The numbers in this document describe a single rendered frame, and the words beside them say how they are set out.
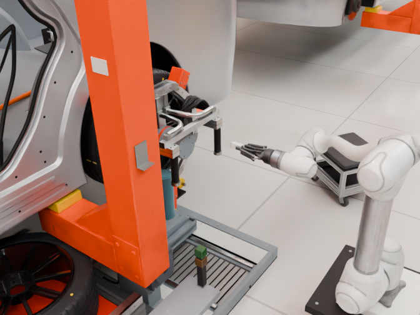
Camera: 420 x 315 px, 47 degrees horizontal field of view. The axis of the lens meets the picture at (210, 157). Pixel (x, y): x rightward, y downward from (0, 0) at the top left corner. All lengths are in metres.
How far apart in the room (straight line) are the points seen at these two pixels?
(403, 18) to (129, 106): 4.23
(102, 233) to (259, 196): 1.61
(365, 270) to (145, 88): 1.10
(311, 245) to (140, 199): 1.53
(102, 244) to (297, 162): 0.92
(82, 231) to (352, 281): 1.15
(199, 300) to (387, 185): 0.92
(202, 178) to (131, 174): 1.96
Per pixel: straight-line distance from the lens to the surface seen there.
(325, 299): 2.35
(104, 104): 1.65
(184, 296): 2.12
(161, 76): 2.42
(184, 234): 2.91
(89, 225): 2.14
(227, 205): 3.35
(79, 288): 2.16
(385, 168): 1.67
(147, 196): 1.83
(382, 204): 1.80
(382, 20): 5.57
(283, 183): 3.60
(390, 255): 2.18
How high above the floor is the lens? 1.99
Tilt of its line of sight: 31 degrees down
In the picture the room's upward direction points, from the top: 1 degrees counter-clockwise
